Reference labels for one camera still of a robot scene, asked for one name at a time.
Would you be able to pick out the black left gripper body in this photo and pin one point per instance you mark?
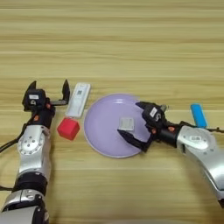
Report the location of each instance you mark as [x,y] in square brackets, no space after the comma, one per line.
[40,116]

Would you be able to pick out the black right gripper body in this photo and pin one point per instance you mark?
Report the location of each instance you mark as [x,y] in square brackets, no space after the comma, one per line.
[164,132]

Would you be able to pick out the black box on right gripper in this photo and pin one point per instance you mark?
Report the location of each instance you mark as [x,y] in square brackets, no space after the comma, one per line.
[154,113]

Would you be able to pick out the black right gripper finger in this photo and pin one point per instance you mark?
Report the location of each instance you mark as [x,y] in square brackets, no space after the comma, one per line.
[143,106]
[134,140]

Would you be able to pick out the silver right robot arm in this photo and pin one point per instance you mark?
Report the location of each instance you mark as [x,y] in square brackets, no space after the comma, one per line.
[201,145]

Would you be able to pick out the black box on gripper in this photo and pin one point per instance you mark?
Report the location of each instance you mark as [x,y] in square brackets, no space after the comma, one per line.
[154,113]
[34,99]

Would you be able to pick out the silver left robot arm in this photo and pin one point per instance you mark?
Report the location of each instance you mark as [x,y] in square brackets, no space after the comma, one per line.
[32,151]

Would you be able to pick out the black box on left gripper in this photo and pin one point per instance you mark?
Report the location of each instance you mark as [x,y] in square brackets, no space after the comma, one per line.
[34,99]

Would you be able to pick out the white rectangular stick device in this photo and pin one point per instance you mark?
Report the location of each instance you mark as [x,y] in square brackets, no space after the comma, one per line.
[77,99]

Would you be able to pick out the small silver square block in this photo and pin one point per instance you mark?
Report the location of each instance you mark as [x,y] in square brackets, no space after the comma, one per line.
[126,124]

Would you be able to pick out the purple round plate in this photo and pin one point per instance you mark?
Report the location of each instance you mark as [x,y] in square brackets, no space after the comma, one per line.
[102,131]

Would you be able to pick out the red cube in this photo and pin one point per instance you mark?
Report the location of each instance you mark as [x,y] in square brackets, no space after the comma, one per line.
[68,128]

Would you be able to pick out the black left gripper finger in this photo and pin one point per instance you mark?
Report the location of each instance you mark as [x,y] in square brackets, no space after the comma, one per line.
[31,87]
[66,92]

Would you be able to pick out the blue rectangular block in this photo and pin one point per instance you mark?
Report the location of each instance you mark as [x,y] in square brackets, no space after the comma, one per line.
[199,115]

